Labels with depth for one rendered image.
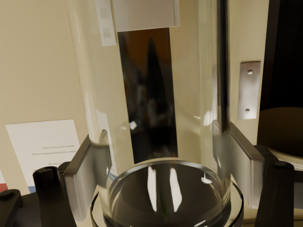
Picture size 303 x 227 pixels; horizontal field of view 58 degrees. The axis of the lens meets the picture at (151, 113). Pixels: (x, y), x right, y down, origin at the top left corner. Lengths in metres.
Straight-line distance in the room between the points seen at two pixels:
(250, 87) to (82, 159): 0.22
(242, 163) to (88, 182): 0.09
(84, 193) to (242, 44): 0.23
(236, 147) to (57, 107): 0.72
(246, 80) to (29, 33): 0.61
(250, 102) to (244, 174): 0.19
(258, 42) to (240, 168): 0.18
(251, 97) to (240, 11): 0.10
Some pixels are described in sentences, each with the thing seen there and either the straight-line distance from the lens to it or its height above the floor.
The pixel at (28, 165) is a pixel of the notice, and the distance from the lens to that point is 0.99.
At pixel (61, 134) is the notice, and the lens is 0.88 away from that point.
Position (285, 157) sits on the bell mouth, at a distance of 0.44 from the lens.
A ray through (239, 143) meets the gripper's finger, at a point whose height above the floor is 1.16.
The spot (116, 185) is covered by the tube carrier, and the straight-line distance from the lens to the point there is 0.16.
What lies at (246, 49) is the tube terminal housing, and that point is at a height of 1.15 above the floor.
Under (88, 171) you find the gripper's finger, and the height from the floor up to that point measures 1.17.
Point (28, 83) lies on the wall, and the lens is 0.85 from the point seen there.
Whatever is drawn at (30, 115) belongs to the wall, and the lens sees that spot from 0.89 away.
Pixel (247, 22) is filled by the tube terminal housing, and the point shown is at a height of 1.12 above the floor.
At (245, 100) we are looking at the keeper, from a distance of 0.34.
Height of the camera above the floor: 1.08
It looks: 26 degrees up
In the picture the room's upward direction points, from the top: 174 degrees clockwise
